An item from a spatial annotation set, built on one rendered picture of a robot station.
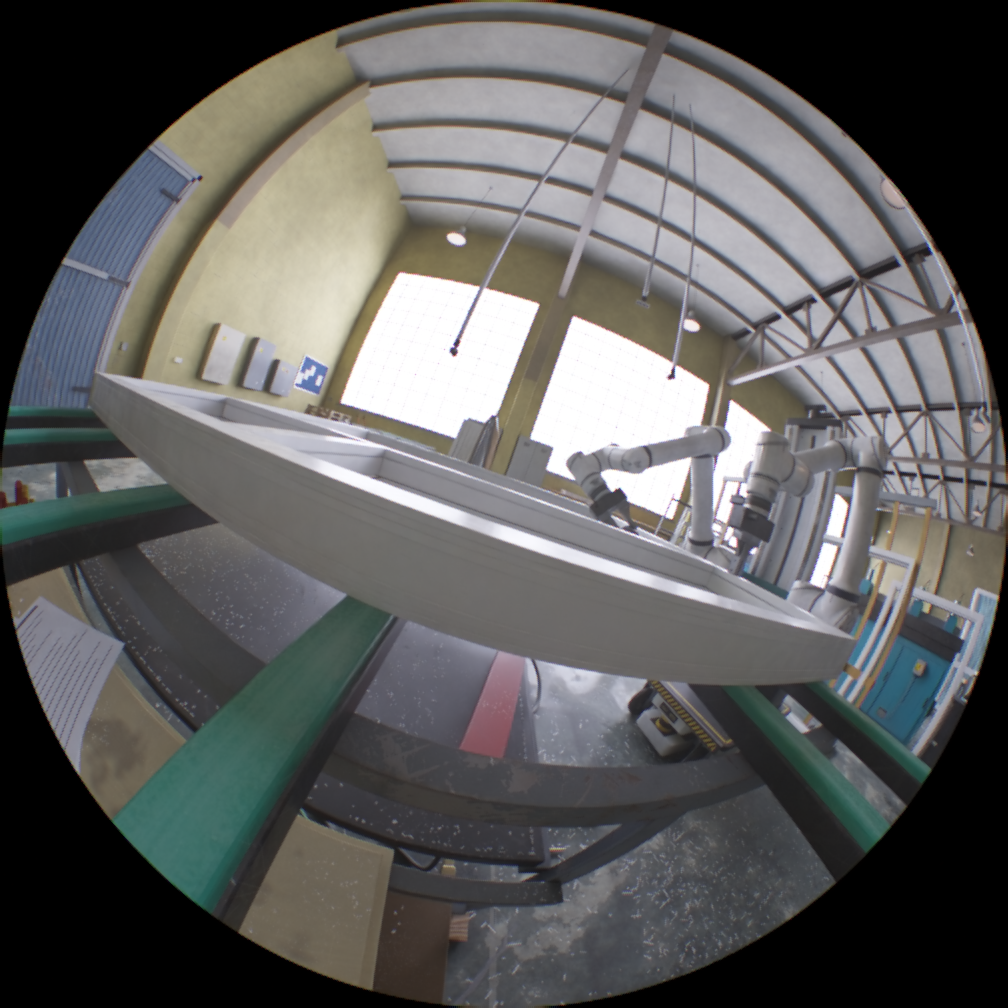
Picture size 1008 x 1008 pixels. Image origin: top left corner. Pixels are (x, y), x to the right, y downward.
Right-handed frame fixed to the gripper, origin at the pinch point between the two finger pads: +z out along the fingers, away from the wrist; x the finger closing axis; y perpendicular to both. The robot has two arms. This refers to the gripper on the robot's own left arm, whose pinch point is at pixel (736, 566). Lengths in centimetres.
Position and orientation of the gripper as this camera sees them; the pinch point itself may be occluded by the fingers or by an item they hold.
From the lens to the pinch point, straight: 79.3
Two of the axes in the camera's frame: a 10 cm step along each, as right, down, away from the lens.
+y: 0.1, 1.2, -9.9
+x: 9.4, 3.3, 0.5
